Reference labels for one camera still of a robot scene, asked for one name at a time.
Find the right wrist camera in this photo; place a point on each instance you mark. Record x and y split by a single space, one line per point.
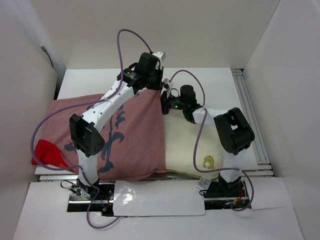
167 84

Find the red patterned pillowcase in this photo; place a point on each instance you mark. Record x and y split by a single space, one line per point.
134 137

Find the right aluminium side rail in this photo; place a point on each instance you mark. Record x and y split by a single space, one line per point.
259 147

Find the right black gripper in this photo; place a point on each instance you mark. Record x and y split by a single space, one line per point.
164 101

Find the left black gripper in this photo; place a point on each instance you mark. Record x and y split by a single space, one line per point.
158 86

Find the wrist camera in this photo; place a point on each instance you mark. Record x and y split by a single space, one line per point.
161 55
167 84

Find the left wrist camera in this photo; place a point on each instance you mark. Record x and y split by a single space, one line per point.
161 55

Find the white cover plate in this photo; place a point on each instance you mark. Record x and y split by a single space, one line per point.
157 198

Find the cream pillow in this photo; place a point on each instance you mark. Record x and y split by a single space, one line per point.
179 141

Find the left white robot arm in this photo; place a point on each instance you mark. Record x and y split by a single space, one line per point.
85 129

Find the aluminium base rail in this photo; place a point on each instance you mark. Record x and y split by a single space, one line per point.
214 199

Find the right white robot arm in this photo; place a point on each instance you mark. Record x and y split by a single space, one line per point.
234 132

